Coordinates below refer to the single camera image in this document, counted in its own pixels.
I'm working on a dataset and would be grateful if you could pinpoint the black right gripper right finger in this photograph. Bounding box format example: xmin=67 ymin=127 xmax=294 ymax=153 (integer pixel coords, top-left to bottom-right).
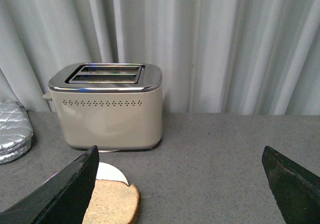
xmin=261 ymin=146 xmax=320 ymax=224

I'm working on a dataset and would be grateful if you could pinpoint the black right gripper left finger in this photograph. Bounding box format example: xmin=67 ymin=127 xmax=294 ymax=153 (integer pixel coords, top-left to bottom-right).
xmin=0 ymin=146 xmax=100 ymax=224

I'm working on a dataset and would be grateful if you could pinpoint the silver quilted oven mitt bottom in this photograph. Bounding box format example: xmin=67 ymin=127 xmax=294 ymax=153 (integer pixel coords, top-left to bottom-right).
xmin=0 ymin=138 xmax=32 ymax=165

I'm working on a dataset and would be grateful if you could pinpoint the silver quilted oven mitt top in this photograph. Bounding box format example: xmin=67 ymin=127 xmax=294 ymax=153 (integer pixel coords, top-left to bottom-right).
xmin=0 ymin=100 xmax=34 ymax=155

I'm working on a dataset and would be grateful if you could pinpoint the white round plate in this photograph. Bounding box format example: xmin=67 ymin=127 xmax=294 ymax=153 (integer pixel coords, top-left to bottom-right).
xmin=43 ymin=162 xmax=131 ymax=187

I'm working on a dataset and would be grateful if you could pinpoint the cream two-slot toaster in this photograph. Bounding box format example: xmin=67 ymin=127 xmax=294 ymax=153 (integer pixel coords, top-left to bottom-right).
xmin=43 ymin=63 xmax=163 ymax=152

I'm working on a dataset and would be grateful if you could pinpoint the grey-white curtain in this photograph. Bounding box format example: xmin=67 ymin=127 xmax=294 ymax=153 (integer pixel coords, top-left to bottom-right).
xmin=0 ymin=0 xmax=320 ymax=115

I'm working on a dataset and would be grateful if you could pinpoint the brown bread slice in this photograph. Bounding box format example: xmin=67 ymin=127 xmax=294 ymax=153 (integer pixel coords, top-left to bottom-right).
xmin=83 ymin=179 xmax=141 ymax=224

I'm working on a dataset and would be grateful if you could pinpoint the silver quilted oven mitt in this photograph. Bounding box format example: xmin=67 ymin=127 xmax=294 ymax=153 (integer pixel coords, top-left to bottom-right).
xmin=0 ymin=138 xmax=32 ymax=165
xmin=0 ymin=100 xmax=34 ymax=155

